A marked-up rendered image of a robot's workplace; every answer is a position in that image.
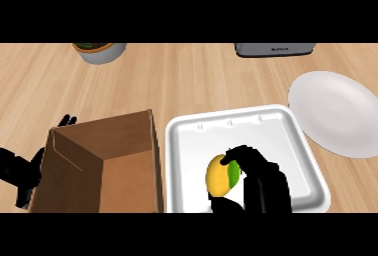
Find white foam tray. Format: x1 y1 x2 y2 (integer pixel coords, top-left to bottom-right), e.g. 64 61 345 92
165 103 333 214

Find white plate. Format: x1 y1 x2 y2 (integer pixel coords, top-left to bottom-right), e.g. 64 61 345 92
287 70 378 159

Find grey appliance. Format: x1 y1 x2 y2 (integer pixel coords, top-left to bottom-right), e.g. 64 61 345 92
234 42 318 59

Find yellow and green lemon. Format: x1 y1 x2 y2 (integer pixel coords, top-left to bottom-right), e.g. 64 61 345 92
206 153 244 198

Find grey plant pot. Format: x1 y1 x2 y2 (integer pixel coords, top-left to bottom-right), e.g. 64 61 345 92
72 42 129 65

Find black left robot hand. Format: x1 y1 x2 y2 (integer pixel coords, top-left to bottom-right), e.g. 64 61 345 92
0 114 79 210

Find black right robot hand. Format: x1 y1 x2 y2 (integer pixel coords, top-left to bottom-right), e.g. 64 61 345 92
209 144 295 214

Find brown cardboard box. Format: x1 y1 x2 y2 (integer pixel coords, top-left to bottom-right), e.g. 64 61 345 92
29 109 166 214

